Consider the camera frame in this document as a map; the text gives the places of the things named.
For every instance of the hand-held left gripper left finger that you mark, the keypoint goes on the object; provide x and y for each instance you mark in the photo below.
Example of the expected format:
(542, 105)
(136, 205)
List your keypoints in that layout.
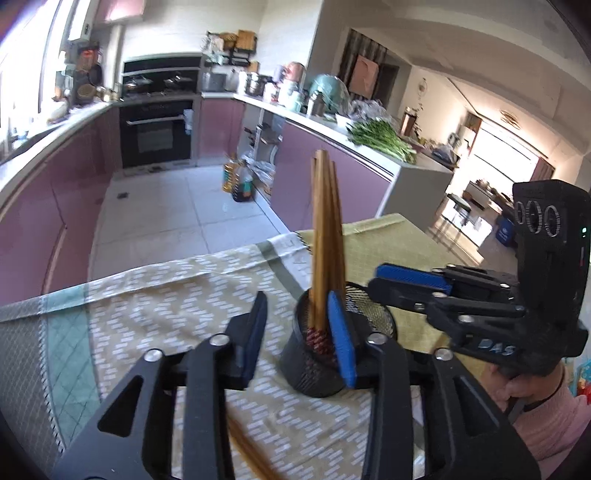
(256, 332)

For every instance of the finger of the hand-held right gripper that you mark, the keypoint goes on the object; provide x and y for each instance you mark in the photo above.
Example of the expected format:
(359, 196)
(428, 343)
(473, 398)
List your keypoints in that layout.
(406, 295)
(411, 277)

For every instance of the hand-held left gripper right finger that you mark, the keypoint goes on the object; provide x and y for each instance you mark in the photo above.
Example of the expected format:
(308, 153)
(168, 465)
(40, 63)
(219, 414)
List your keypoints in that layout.
(342, 341)

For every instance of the black mesh utensil holder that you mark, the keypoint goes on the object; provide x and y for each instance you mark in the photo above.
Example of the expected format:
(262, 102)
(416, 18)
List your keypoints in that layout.
(304, 369)

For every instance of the wooden chopstick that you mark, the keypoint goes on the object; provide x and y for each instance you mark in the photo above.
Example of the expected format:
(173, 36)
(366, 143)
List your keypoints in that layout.
(326, 221)
(337, 230)
(316, 221)
(251, 450)

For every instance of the person's right forearm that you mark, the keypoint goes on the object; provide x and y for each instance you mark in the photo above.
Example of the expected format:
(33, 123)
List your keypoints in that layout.
(554, 424)

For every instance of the person's right hand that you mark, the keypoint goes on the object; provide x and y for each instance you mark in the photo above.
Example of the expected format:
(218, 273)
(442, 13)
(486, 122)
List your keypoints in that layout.
(501, 390)

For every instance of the blue bin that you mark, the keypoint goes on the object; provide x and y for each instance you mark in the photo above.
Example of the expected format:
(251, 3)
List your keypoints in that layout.
(505, 233)

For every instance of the green patterned tablecloth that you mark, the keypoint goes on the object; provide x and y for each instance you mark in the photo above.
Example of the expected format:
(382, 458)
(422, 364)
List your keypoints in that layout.
(161, 300)

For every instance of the green leafy vegetables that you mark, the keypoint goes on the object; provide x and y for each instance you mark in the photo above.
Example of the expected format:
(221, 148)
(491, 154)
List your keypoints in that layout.
(383, 141)

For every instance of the dark oil bottle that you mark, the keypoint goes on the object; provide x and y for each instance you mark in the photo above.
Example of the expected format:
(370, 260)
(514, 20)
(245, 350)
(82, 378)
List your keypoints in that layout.
(243, 187)

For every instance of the yellow oil bottle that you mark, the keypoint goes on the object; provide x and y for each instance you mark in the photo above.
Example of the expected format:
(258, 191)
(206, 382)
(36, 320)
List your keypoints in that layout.
(229, 177)

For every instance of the clear plastic bag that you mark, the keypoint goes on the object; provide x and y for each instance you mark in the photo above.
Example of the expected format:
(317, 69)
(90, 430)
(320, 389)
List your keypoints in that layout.
(369, 110)

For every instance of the mint green appliance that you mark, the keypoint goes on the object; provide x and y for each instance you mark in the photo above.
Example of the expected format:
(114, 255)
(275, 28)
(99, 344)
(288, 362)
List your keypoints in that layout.
(330, 92)

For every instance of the black built-in oven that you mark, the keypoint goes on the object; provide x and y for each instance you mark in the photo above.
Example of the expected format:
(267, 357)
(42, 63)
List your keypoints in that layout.
(157, 134)

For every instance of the dark striped curtain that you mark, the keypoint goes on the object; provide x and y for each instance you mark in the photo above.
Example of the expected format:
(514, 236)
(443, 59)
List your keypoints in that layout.
(351, 50)

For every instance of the pink kettle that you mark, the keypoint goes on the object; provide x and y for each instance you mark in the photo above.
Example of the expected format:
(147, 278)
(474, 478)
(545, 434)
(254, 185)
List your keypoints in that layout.
(295, 73)

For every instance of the steel stock pot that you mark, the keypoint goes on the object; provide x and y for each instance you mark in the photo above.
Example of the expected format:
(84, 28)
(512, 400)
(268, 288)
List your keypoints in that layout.
(256, 85)

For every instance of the pink base cabinets with sink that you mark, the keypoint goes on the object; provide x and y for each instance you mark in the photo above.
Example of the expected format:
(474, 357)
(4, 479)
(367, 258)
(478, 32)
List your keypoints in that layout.
(41, 207)

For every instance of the lidded cooking pot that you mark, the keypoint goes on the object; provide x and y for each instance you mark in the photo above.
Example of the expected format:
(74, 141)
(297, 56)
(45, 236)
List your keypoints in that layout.
(177, 83)
(137, 85)

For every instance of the black range hood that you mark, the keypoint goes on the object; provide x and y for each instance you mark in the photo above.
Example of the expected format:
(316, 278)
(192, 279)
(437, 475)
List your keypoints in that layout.
(161, 64)

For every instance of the wooden cutting board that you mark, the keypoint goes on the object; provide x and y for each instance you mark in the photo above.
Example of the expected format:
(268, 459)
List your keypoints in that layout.
(246, 39)

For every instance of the hanging black frying pan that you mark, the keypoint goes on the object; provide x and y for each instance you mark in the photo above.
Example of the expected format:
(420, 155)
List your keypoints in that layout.
(95, 74)

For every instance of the kitchen window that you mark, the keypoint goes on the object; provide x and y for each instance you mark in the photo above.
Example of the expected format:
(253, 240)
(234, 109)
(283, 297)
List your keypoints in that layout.
(27, 69)

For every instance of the white water heater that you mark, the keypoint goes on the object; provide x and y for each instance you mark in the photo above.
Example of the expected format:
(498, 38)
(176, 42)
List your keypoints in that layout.
(83, 21)

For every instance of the black wall rack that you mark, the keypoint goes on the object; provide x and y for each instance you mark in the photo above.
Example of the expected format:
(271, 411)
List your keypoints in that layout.
(231, 57)

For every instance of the pink wall cabinet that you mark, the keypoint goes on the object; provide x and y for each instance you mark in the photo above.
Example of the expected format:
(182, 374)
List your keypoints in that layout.
(120, 9)

